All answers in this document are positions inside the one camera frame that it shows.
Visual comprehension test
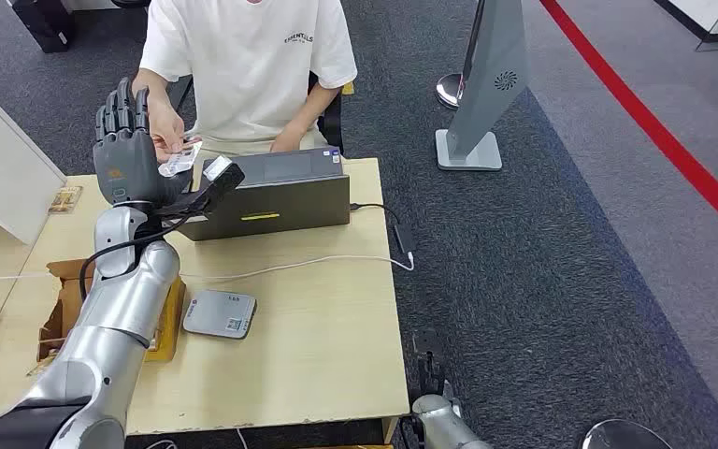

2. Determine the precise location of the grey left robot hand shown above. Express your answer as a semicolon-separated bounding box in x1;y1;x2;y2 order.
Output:
93;77;194;209

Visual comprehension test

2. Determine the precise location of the dark right robot hand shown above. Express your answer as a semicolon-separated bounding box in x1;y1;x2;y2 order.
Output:
413;331;446;398

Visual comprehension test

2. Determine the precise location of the person's left hand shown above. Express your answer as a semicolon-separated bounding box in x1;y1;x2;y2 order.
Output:
270;126;305;154

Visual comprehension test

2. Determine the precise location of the person's right hand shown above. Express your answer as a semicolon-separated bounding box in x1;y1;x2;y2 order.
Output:
147;98;203;164

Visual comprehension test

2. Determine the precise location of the white ID card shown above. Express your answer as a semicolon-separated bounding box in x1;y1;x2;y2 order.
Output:
158;140;204;180

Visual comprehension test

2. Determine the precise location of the patterned room key card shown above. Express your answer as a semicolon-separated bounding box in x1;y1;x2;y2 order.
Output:
48;185;84;216
26;354;58;379

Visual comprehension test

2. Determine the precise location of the person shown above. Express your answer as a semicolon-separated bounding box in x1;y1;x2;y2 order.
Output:
131;0;359;164

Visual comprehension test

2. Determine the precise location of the wooden card holder box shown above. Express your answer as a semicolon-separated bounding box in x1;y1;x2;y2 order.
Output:
36;256;188;364

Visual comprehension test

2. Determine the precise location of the grey card reader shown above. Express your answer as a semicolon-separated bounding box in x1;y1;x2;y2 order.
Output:
182;289;258;340

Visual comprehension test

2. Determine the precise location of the grey laptop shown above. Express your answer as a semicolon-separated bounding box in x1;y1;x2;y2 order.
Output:
176;146;352;243

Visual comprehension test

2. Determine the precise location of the black case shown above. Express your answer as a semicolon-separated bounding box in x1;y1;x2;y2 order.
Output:
10;0;78;54

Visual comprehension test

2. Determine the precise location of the chrome stanchion base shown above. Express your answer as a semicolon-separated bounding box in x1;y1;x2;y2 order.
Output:
581;418;673;449
436;72;465;111

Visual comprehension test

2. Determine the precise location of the grey sign stand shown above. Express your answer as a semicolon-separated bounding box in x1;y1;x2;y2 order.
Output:
435;0;532;172

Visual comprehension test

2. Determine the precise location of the red floor tape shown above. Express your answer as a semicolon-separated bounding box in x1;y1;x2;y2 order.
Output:
538;0;718;253

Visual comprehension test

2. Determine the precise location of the pale wrist camera on bracket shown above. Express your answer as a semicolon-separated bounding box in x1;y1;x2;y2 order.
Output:
151;154;246;219

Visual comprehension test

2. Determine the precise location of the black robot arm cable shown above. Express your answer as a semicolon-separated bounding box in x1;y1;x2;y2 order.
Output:
79;213;196;305

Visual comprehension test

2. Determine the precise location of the black cable with adapter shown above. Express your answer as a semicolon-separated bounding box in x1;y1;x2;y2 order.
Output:
350;202;418;255

